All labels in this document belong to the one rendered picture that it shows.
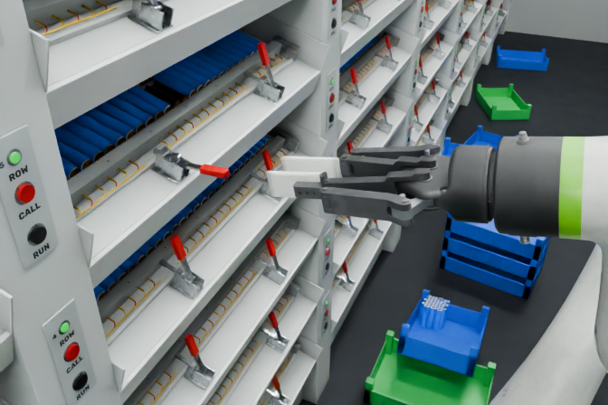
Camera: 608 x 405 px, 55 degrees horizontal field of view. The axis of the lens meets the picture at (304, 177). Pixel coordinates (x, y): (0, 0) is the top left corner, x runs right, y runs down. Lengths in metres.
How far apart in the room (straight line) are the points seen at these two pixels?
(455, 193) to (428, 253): 1.59
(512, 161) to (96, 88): 0.39
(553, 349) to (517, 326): 0.95
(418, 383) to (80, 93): 1.34
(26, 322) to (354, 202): 0.32
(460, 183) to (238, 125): 0.41
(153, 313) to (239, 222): 0.23
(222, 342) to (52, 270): 0.50
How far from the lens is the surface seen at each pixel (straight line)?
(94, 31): 0.64
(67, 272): 0.61
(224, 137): 0.83
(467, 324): 1.89
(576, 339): 0.99
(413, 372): 1.73
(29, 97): 0.53
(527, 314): 1.99
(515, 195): 0.54
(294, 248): 1.22
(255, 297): 1.10
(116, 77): 0.61
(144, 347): 0.79
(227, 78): 0.91
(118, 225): 0.67
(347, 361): 1.74
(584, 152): 0.54
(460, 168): 0.55
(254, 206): 1.00
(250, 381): 1.22
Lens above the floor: 1.30
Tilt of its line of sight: 31 degrees down
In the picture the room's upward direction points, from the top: straight up
